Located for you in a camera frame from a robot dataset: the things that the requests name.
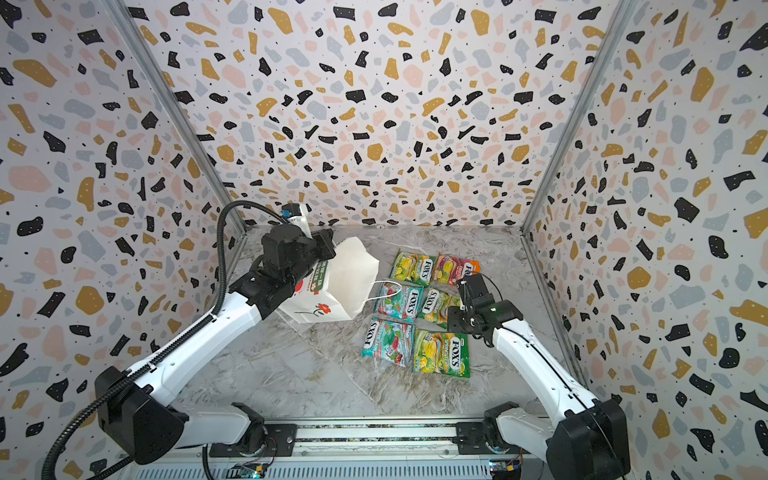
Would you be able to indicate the white paper bag with flower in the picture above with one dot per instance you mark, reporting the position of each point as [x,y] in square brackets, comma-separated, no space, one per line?
[337,289]

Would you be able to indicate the teal mint candy packet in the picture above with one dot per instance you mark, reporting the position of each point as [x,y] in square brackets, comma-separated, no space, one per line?
[398,302]

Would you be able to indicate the green spring tea candy packet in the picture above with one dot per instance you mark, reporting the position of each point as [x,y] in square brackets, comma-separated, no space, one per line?
[434,308]

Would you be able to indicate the orange pink candy packet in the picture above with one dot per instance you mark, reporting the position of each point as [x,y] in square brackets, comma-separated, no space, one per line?
[449,269]

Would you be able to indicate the circuit board right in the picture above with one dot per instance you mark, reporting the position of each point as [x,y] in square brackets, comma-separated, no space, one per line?
[505,470]

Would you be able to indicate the green yellow candy packet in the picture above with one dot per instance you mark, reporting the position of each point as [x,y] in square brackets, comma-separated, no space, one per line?
[413,268]

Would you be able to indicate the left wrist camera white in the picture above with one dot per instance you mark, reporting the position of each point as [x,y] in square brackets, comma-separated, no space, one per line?
[297,214]

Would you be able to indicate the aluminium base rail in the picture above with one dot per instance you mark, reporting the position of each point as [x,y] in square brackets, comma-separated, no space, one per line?
[351,448]

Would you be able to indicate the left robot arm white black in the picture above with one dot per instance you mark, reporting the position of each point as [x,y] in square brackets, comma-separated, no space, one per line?
[141,418]

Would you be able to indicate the right aluminium corner post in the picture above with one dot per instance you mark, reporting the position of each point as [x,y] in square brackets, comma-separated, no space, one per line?
[615,28]

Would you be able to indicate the aluminium corner post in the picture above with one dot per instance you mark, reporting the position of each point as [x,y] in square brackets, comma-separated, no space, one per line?
[149,75]
[615,28]

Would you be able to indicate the green circuit board left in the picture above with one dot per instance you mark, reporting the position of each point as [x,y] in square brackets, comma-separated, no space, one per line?
[251,470]

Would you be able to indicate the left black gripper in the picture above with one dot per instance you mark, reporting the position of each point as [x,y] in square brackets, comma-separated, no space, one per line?
[324,242]

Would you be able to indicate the teal red candy packet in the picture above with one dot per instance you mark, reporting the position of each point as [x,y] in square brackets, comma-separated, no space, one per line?
[390,341]

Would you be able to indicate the left aluminium corner post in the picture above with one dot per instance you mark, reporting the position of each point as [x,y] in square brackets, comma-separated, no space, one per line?
[149,75]

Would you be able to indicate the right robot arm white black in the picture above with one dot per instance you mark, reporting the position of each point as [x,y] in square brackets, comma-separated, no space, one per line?
[580,437]

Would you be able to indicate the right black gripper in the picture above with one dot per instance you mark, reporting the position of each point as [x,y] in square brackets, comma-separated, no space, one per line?
[471,288]

